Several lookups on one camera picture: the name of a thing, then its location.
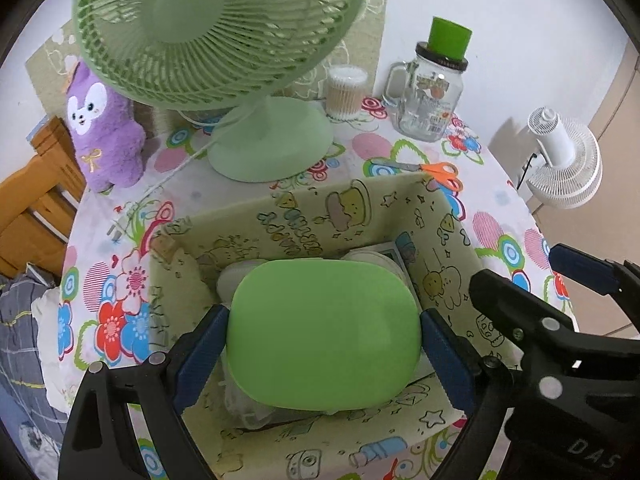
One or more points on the cartoon printed fabric storage box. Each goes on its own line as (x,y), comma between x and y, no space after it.
(325,210)

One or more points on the beige wooden door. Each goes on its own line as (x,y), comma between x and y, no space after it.
(620,135)

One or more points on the purple plush toy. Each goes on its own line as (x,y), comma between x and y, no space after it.
(110,145)

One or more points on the green rounded plastic lid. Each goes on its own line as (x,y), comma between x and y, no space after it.
(325,330)

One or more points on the glass mug jar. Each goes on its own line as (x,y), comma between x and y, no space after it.
(425,110)

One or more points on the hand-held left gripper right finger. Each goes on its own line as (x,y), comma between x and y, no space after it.
(447,360)

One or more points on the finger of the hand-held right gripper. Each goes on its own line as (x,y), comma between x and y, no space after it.
(580,266)
(515,305)

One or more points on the cotton swab jar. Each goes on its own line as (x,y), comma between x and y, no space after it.
(345,95)

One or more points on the white cloth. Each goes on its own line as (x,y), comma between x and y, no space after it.
(47,335)

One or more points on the green plastic cup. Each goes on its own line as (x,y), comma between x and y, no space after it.
(450,37)

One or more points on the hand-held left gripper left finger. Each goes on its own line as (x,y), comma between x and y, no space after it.
(200,355)

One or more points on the white standing fan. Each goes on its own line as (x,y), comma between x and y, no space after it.
(555,145)

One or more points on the green desk fan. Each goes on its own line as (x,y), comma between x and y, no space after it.
(270,145)

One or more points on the wooden chair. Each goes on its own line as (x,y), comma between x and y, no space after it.
(30,195)

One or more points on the grey plaid blanket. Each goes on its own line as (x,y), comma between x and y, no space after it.
(20,360)

